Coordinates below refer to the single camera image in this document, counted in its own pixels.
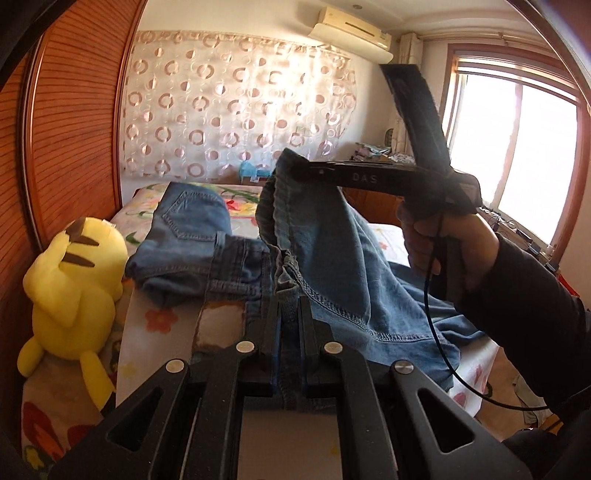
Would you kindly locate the person's right forearm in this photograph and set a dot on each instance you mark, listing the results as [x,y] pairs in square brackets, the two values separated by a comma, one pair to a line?
[521,314]

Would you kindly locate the person's right hand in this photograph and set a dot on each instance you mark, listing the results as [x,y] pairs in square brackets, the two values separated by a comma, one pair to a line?
[418,244]

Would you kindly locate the cardboard box with label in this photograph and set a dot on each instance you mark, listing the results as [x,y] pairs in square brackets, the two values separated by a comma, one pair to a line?
[256,179]

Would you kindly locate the blue denim pants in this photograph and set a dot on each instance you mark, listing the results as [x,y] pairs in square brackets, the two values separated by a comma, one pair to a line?
[360,277]

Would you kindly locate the pile of patterned cloth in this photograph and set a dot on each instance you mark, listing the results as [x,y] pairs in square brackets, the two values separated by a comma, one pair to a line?
[371,151]

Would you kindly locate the blue plastic bag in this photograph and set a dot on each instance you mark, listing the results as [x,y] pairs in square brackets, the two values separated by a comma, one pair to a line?
[248,168]

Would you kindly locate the wooden-framed window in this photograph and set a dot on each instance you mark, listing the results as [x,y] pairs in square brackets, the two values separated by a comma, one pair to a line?
[517,138]

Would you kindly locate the floral blanket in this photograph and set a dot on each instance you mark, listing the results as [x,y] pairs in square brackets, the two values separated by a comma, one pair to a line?
[240,203]

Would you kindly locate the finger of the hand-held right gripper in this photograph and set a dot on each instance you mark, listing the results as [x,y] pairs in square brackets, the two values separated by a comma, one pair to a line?
[360,177]

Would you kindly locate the yellow plush toy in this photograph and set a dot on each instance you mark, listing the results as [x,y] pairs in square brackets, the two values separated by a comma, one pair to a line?
[74,286]

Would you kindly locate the sheer circle-pattern curtain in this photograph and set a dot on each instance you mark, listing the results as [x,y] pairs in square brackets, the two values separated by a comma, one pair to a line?
[207,106]

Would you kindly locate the wooden slatted wardrobe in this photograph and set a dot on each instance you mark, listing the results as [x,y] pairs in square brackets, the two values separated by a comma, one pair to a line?
[78,138]

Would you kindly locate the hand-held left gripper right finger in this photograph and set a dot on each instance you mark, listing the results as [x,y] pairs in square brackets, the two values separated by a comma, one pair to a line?
[304,355]

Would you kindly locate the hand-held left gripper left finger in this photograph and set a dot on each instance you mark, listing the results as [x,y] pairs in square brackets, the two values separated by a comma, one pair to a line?
[277,355]

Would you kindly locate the wall air conditioner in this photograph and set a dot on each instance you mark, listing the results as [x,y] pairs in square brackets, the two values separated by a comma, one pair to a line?
[351,34]

